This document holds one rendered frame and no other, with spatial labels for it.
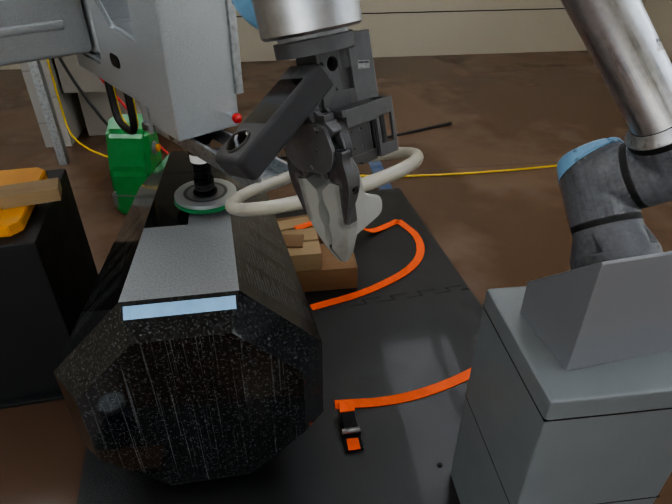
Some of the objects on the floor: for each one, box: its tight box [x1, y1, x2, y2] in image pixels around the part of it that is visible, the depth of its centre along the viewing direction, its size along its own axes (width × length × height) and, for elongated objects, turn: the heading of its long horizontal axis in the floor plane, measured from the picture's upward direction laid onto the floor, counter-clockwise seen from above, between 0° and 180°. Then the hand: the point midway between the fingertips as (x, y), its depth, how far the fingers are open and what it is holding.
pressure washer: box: [106, 87, 162, 215], centre depth 337 cm, size 35×35×87 cm
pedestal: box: [0, 169, 98, 409], centre depth 227 cm, size 66×66×74 cm
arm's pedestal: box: [438, 286, 672, 504], centre depth 159 cm, size 50×50×85 cm
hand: (335, 251), depth 55 cm, fingers closed
